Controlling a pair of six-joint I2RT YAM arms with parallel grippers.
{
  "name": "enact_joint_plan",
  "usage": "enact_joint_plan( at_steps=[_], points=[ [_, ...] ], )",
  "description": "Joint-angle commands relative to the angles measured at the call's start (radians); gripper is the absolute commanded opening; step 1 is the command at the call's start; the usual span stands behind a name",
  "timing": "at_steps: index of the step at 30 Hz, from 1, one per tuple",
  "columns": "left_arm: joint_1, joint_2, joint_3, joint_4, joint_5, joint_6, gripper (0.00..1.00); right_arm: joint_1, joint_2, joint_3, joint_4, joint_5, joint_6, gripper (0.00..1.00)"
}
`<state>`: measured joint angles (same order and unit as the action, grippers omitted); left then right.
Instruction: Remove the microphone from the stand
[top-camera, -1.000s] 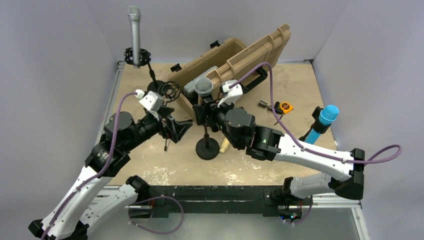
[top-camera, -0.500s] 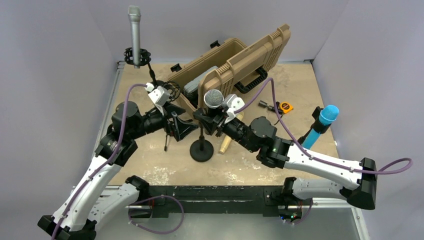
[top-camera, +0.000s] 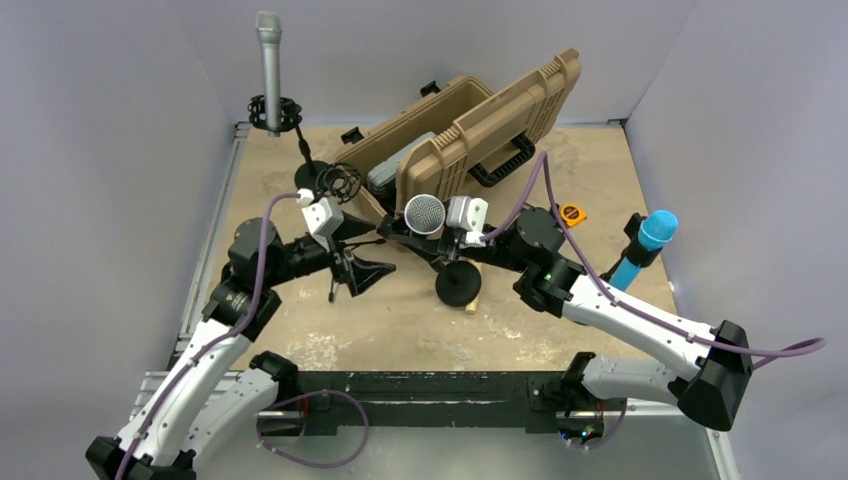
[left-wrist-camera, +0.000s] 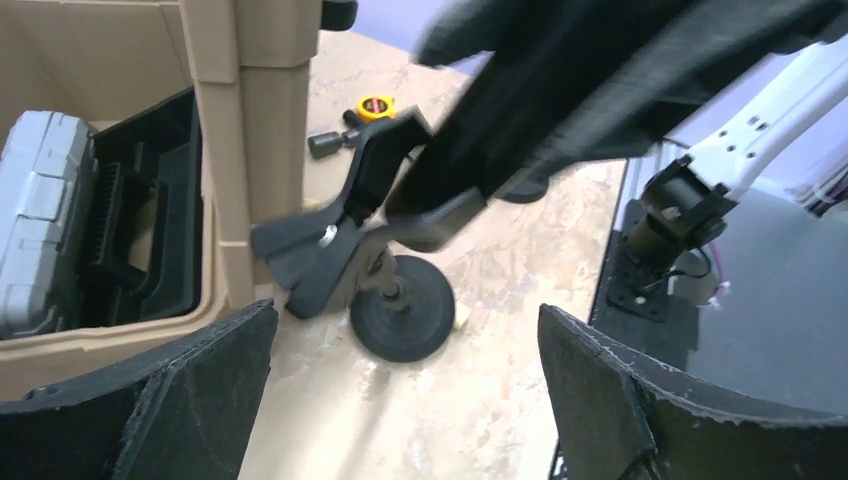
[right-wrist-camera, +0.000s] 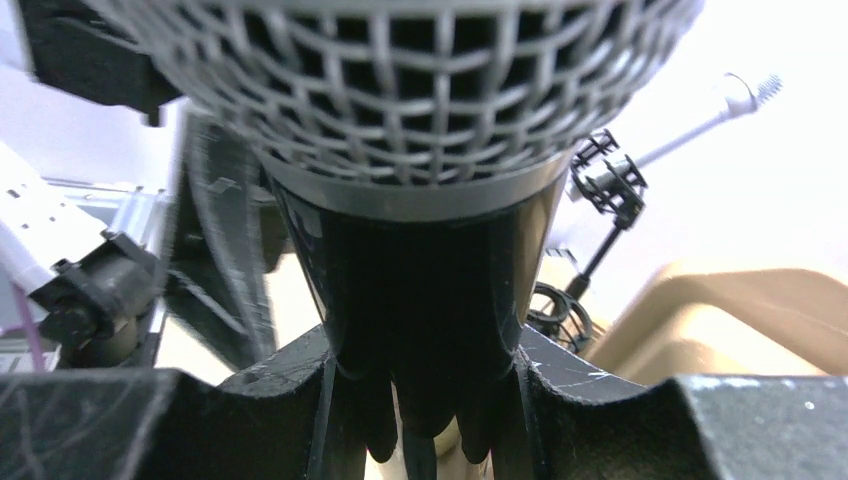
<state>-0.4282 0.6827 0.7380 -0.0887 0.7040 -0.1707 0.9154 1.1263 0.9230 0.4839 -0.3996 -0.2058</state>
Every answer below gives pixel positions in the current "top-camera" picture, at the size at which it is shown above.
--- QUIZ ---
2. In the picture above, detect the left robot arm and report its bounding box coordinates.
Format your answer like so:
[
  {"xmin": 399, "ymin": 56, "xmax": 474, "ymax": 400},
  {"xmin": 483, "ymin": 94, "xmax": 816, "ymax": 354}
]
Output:
[{"xmin": 86, "ymin": 204, "xmax": 395, "ymax": 479}]

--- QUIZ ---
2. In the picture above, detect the black microphone silver grille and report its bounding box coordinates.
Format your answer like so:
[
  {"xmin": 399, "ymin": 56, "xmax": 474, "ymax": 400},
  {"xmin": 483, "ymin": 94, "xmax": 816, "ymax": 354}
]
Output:
[{"xmin": 403, "ymin": 194, "xmax": 446, "ymax": 235}]

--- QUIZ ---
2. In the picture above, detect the grey foam insert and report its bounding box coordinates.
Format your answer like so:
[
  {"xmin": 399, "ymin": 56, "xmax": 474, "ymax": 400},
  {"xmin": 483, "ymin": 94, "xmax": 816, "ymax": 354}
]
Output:
[{"xmin": 366, "ymin": 131, "xmax": 436, "ymax": 198}]

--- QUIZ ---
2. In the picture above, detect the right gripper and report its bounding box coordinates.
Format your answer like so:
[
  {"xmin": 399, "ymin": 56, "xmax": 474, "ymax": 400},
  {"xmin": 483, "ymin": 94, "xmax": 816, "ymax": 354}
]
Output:
[{"xmin": 390, "ymin": 199, "xmax": 530, "ymax": 273}]

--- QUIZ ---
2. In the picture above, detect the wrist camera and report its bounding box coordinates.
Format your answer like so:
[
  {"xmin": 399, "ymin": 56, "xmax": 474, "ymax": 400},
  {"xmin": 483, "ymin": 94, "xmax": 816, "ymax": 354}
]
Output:
[
  {"xmin": 445, "ymin": 196, "xmax": 489, "ymax": 248},
  {"xmin": 297, "ymin": 188, "xmax": 344, "ymax": 251}
]

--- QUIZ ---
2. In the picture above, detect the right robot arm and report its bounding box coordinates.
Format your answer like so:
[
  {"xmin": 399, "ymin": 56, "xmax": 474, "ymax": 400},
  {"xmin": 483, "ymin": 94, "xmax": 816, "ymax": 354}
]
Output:
[{"xmin": 378, "ymin": 206, "xmax": 754, "ymax": 431}]

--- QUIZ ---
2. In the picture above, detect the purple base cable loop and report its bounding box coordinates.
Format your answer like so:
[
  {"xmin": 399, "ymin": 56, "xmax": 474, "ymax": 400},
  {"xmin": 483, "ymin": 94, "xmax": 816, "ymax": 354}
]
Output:
[{"xmin": 255, "ymin": 388, "xmax": 370, "ymax": 470}]

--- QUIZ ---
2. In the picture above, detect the tan hard case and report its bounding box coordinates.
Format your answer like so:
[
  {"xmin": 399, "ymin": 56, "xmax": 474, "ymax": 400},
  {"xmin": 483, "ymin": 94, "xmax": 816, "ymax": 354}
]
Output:
[{"xmin": 335, "ymin": 48, "xmax": 582, "ymax": 224}]

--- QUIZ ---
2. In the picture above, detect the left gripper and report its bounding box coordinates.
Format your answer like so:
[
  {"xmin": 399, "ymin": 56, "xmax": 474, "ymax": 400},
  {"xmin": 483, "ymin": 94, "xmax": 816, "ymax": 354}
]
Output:
[{"xmin": 263, "ymin": 209, "xmax": 394, "ymax": 293}]

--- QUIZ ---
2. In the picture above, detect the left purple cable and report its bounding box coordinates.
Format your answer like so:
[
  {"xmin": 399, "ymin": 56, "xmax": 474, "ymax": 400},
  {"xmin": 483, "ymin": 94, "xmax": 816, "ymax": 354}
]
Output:
[{"xmin": 113, "ymin": 192, "xmax": 306, "ymax": 480}]

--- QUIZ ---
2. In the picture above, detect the blue microphone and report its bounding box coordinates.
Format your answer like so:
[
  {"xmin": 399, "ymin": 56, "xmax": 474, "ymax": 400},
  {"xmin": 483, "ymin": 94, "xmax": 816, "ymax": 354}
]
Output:
[{"xmin": 608, "ymin": 210, "xmax": 679, "ymax": 291}]

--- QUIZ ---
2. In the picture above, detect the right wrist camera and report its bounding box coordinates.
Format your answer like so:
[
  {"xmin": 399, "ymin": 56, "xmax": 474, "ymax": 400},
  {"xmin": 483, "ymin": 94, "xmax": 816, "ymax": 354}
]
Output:
[{"xmin": 445, "ymin": 196, "xmax": 489, "ymax": 248}]

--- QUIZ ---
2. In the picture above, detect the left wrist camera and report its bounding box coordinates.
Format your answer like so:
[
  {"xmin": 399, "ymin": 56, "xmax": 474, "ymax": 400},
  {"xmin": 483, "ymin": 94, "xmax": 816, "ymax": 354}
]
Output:
[{"xmin": 297, "ymin": 188, "xmax": 344, "ymax": 251}]

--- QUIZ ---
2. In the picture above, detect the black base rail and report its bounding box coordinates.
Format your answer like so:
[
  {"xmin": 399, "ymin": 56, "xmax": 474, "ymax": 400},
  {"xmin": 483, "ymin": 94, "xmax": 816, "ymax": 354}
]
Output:
[{"xmin": 257, "ymin": 371, "xmax": 623, "ymax": 440}]

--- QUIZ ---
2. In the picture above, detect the black tripod shock mount stand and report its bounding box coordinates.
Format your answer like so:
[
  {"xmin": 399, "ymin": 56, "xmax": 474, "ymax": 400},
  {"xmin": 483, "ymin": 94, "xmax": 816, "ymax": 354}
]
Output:
[{"xmin": 319, "ymin": 162, "xmax": 386, "ymax": 303}]

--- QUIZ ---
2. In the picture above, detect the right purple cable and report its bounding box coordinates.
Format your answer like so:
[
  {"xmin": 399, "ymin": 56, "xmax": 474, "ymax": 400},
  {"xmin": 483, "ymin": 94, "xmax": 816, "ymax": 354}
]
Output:
[{"xmin": 480, "ymin": 151, "xmax": 827, "ymax": 362}]

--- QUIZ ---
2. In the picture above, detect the orange tape measure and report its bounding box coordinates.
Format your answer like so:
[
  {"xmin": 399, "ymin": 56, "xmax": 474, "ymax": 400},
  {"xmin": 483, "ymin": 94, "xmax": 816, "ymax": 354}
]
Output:
[{"xmin": 559, "ymin": 204, "xmax": 587, "ymax": 228}]

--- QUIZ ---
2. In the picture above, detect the black round base stand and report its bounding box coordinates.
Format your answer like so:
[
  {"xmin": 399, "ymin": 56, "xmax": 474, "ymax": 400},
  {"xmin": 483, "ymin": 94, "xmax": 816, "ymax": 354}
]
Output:
[{"xmin": 430, "ymin": 258, "xmax": 482, "ymax": 308}]

